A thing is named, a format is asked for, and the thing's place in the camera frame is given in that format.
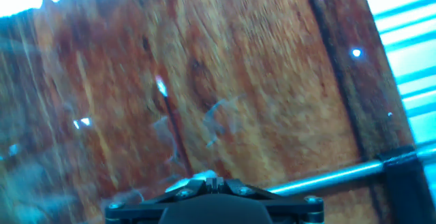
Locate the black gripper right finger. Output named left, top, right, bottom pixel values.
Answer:
left=215, top=177, right=325, bottom=224

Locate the glossy wood grain mat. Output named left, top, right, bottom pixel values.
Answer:
left=0, top=0, right=418, bottom=224

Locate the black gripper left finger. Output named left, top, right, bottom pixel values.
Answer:
left=104, top=177, right=216, bottom=224

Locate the black metal C-clamp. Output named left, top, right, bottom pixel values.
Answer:
left=264, top=144, right=436, bottom=224

